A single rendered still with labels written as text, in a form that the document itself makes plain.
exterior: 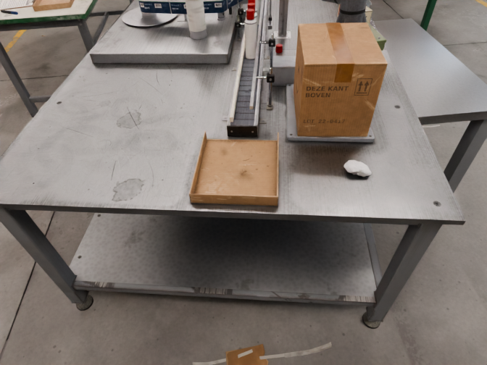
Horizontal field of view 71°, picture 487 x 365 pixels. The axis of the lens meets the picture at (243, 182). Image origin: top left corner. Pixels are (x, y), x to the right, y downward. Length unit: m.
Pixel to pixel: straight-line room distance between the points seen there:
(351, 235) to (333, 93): 0.83
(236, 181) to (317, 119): 0.34
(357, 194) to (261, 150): 0.35
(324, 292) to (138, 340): 0.86
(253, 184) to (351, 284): 0.74
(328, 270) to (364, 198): 0.62
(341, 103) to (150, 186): 0.66
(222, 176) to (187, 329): 0.88
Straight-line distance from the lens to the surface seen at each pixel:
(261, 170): 1.12
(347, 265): 1.66
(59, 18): 2.76
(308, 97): 1.14
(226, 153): 1.19
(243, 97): 1.38
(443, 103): 1.59
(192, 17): 1.84
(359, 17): 1.83
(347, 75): 1.12
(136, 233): 1.82
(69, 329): 1.94
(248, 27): 1.59
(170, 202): 1.06
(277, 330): 1.72
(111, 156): 1.29
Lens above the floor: 1.61
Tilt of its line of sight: 46 degrees down
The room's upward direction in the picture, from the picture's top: 3 degrees counter-clockwise
